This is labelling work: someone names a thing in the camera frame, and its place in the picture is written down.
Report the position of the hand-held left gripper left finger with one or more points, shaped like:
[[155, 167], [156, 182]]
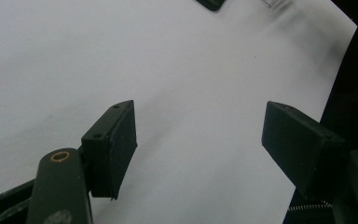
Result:
[[113, 149]]

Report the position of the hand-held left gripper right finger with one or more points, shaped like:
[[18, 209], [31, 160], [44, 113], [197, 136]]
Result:
[[301, 146]]

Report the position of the black phone case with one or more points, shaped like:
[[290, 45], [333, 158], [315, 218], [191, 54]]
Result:
[[212, 3]]

